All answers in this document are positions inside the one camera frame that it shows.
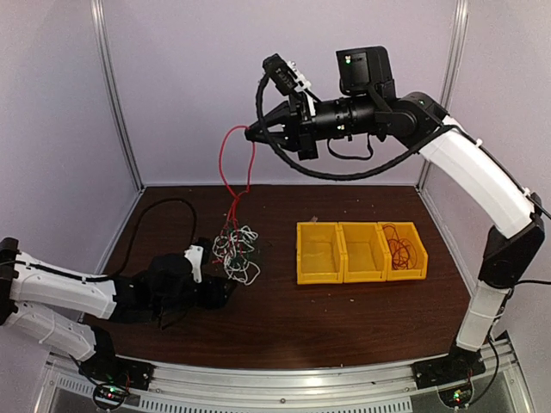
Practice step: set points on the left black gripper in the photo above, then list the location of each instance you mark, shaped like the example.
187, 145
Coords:
213, 297

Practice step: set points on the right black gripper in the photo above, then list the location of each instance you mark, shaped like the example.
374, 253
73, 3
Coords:
295, 137

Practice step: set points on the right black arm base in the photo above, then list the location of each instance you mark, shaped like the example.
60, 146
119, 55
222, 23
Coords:
457, 365

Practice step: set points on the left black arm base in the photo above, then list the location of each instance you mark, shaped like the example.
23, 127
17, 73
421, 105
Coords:
123, 372

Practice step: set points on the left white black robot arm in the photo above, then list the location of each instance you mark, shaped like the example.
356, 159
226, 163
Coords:
31, 291

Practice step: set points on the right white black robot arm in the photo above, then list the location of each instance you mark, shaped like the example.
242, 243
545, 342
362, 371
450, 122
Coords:
370, 105

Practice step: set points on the left yellow plastic bin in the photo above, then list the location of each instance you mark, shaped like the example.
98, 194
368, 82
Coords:
320, 254

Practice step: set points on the yellow plastic bin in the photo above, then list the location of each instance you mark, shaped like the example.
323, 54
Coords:
320, 254
367, 256
408, 258

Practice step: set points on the left circuit board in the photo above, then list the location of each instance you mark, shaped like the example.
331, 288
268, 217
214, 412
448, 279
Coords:
109, 397

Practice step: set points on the circuit board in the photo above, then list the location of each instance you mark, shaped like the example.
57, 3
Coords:
109, 397
456, 397

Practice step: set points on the middle yellow plastic bin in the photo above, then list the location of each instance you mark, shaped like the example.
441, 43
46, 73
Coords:
367, 256

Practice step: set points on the right yellow plastic bin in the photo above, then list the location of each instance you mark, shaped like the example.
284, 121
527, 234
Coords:
408, 258

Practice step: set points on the right circuit board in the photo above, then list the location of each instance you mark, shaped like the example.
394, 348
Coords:
456, 397

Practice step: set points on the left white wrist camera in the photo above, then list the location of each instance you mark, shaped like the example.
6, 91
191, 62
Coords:
198, 254

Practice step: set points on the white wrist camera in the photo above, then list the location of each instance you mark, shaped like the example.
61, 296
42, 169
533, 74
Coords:
288, 79
198, 254

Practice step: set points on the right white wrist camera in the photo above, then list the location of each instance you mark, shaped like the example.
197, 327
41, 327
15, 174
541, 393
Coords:
288, 79

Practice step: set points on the right aluminium frame post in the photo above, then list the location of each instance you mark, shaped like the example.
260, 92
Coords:
456, 48

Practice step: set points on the aluminium frame post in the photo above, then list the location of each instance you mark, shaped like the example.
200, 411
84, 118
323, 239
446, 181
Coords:
456, 48
114, 100

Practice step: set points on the left aluminium frame post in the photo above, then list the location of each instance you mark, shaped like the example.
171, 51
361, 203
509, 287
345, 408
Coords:
114, 100

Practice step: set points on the aluminium front rail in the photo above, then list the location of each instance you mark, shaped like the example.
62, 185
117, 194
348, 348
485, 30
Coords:
387, 387

